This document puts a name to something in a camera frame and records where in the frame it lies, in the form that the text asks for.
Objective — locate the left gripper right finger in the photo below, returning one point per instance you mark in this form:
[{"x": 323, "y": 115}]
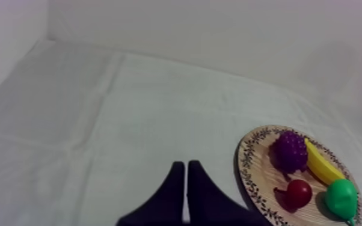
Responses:
[{"x": 209, "y": 204}]

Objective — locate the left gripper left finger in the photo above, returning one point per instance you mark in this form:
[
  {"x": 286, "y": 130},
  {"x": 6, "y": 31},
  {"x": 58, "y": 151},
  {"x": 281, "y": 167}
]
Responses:
[{"x": 164, "y": 204}]

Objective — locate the round wooden board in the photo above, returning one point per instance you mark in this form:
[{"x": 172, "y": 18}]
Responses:
[{"x": 263, "y": 186}]

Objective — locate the purple toy grapes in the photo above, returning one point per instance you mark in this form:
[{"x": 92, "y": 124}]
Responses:
[{"x": 291, "y": 152}]

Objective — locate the small red fruit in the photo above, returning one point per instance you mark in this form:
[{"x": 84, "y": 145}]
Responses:
[{"x": 298, "y": 193}]

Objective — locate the yellow toy banana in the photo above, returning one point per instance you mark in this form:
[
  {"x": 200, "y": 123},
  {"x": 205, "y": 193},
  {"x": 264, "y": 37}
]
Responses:
[{"x": 321, "y": 166}]

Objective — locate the green toy pear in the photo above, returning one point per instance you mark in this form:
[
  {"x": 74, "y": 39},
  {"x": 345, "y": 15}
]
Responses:
[{"x": 342, "y": 198}]

